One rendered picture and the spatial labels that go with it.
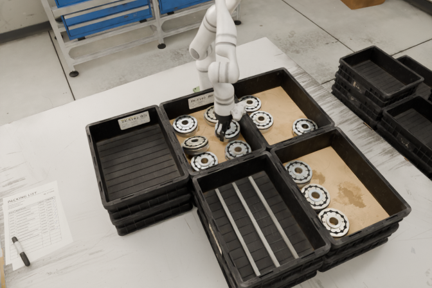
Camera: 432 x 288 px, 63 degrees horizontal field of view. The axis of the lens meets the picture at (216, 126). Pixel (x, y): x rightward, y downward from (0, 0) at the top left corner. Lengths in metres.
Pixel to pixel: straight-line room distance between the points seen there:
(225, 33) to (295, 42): 2.35
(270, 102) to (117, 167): 0.72
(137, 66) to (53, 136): 1.60
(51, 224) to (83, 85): 1.85
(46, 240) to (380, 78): 2.02
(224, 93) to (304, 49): 2.28
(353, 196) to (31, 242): 1.19
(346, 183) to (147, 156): 0.76
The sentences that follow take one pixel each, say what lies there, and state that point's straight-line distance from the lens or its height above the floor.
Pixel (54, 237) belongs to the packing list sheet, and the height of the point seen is 0.70.
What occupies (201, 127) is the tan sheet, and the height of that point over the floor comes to 0.83.
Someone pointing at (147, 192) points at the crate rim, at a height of 0.93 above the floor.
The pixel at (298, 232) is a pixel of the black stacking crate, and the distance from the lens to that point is 1.25.
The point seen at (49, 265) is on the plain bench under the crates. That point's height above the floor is 0.70.
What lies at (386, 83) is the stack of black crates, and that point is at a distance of 2.43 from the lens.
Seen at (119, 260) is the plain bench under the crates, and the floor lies 0.70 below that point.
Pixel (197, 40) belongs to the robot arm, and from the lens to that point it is 1.55.
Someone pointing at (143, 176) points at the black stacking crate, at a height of 0.83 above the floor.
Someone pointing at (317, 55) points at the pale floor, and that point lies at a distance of 3.38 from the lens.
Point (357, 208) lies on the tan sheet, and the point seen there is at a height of 0.83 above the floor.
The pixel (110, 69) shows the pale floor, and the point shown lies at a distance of 3.31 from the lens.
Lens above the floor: 1.93
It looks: 47 degrees down
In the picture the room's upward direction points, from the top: 2 degrees counter-clockwise
